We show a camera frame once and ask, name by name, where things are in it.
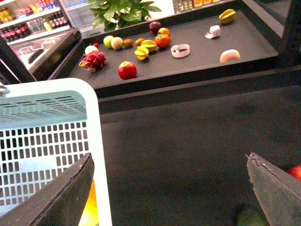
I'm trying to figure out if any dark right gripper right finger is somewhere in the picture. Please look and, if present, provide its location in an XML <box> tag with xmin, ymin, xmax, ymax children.
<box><xmin>247</xmin><ymin>153</ymin><xmax>301</xmax><ymax>226</ymax></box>

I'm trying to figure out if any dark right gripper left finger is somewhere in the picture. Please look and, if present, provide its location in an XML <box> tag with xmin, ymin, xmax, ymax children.
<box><xmin>0</xmin><ymin>153</ymin><xmax>95</xmax><ymax>226</ymax></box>

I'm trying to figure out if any yellow mango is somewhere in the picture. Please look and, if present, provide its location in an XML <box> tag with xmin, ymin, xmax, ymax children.
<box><xmin>79</xmin><ymin>180</ymin><xmax>99</xmax><ymax>226</ymax></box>

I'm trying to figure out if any light blue plastic basket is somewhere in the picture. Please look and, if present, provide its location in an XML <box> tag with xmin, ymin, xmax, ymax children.
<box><xmin>0</xmin><ymin>78</ymin><xmax>112</xmax><ymax>226</ymax></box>

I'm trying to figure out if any red apple on lower shelf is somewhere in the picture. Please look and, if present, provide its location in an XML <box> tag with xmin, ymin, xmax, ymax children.
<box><xmin>287</xmin><ymin>164</ymin><xmax>301</xmax><ymax>180</ymax></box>

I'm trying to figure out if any green avocado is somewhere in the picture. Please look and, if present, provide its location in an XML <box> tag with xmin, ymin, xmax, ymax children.
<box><xmin>236</xmin><ymin>207</ymin><xmax>269</xmax><ymax>226</ymax></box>

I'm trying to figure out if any pink dragon fruit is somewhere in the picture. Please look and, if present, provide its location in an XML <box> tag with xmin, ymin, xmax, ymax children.
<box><xmin>79</xmin><ymin>51</ymin><xmax>106</xmax><ymax>72</ymax></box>

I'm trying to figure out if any pale peach fruit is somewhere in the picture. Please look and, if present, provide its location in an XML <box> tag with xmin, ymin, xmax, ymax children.
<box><xmin>220</xmin><ymin>49</ymin><xmax>240</xmax><ymax>63</ymax></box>

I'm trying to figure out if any large red apple upper shelf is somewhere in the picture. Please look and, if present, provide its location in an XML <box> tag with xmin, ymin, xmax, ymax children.
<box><xmin>118</xmin><ymin>61</ymin><xmax>137</xmax><ymax>80</ymax></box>

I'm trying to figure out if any chest freezer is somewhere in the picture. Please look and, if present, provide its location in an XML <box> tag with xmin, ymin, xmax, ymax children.
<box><xmin>10</xmin><ymin>28</ymin><xmax>81</xmax><ymax>81</ymax></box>

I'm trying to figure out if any white round fruit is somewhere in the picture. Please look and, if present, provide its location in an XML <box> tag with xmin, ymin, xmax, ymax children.
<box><xmin>84</xmin><ymin>45</ymin><xmax>98</xmax><ymax>55</ymax></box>

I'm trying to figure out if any pale green melon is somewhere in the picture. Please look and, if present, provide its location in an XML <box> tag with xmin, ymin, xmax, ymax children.
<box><xmin>111</xmin><ymin>37</ymin><xmax>123</xmax><ymax>50</ymax></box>

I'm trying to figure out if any green apple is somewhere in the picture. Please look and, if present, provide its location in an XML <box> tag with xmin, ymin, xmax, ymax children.
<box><xmin>103</xmin><ymin>35</ymin><xmax>114</xmax><ymax>48</ymax></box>

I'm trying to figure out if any front yellow starfruit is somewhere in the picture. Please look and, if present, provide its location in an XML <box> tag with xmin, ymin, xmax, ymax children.
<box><xmin>135</xmin><ymin>46</ymin><xmax>149</xmax><ymax>61</ymax></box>

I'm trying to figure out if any yellow starfruit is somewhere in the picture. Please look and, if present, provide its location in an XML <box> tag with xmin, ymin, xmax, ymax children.
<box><xmin>135</xmin><ymin>46</ymin><xmax>149</xmax><ymax>61</ymax></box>
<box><xmin>219</xmin><ymin>9</ymin><xmax>236</xmax><ymax>24</ymax></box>
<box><xmin>141</xmin><ymin>40</ymin><xmax>157</xmax><ymax>52</ymax></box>

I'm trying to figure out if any brown kiwi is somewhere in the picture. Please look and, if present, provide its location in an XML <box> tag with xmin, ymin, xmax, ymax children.
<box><xmin>123</xmin><ymin>39</ymin><xmax>134</xmax><ymax>48</ymax></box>
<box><xmin>135</xmin><ymin>38</ymin><xmax>145</xmax><ymax>47</ymax></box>

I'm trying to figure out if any small white tape roll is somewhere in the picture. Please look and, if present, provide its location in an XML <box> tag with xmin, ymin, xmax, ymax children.
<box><xmin>205</xmin><ymin>25</ymin><xmax>221</xmax><ymax>39</ymax></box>

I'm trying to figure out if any rear yellow starfruit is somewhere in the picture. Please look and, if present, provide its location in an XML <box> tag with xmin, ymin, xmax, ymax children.
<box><xmin>141</xmin><ymin>40</ymin><xmax>157</xmax><ymax>52</ymax></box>

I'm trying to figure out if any far yellow starfruit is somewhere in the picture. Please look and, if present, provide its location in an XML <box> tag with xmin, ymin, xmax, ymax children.
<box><xmin>219</xmin><ymin>9</ymin><xmax>236</xmax><ymax>24</ymax></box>

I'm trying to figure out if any orange persimmon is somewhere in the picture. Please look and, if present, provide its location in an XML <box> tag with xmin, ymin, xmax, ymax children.
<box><xmin>154</xmin><ymin>34</ymin><xmax>170</xmax><ymax>48</ymax></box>

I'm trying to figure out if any green potted plant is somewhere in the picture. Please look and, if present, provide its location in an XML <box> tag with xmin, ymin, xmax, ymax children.
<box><xmin>87</xmin><ymin>0</ymin><xmax>162</xmax><ymax>32</ymax></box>

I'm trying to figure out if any small red-yellow apple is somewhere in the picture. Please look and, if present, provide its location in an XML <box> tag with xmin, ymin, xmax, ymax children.
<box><xmin>157</xmin><ymin>27</ymin><xmax>170</xmax><ymax>37</ymax></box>

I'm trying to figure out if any dark purple passion fruit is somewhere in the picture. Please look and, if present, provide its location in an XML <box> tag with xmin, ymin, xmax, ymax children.
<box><xmin>149</xmin><ymin>21</ymin><xmax>162</xmax><ymax>34</ymax></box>

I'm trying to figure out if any black shelf upright post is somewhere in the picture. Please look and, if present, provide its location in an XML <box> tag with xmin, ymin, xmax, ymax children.
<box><xmin>278</xmin><ymin>0</ymin><xmax>301</xmax><ymax>67</ymax></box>

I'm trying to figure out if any left black upright post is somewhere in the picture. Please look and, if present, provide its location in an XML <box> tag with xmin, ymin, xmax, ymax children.
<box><xmin>0</xmin><ymin>37</ymin><xmax>37</xmax><ymax>84</ymax></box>

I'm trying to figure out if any white foam net ring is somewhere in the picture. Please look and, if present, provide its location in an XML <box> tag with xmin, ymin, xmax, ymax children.
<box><xmin>170</xmin><ymin>43</ymin><xmax>190</xmax><ymax>59</ymax></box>

